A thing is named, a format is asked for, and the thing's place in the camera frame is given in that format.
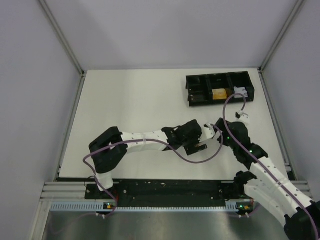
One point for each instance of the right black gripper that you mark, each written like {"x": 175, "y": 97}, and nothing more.
{"x": 222, "y": 128}

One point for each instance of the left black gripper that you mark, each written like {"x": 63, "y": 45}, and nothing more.
{"x": 198, "y": 131}

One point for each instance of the brown leather card holder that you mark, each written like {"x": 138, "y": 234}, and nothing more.
{"x": 200, "y": 145}

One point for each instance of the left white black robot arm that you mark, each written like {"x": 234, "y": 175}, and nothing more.
{"x": 111, "y": 146}

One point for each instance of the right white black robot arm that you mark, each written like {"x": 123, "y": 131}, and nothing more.
{"x": 297, "y": 213}

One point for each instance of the white card in tray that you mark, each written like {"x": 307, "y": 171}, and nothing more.
{"x": 240, "y": 92}

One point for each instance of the yellow card in tray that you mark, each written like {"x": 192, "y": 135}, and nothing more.
{"x": 219, "y": 94}

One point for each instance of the black three-compartment organizer tray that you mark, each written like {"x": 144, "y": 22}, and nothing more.
{"x": 215, "y": 88}

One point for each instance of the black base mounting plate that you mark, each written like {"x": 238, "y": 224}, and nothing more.
{"x": 161, "y": 193}

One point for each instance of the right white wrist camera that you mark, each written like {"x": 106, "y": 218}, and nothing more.
{"x": 242, "y": 117}

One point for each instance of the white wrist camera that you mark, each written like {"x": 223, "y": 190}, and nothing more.
{"x": 242, "y": 117}
{"x": 209, "y": 131}

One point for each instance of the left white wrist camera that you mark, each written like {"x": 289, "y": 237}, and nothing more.
{"x": 209, "y": 131}

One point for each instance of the grey slotted cable duct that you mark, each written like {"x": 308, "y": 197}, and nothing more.
{"x": 230, "y": 207}

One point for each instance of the right aluminium corner post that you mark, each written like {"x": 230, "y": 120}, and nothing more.
{"x": 296, "y": 9}

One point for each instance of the aluminium corner post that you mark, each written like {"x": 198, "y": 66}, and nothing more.
{"x": 296, "y": 9}
{"x": 60, "y": 36}

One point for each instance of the aluminium front frame rail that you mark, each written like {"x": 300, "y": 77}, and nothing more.
{"x": 63, "y": 191}

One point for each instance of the left aluminium corner post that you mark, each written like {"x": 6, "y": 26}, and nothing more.
{"x": 60, "y": 36}

